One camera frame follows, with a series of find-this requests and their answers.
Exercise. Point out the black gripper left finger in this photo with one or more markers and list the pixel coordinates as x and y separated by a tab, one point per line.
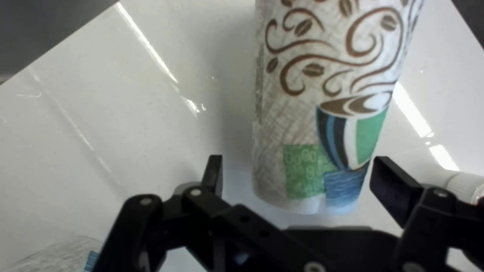
167	228

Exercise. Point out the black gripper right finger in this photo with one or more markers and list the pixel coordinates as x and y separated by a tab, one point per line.
429	222

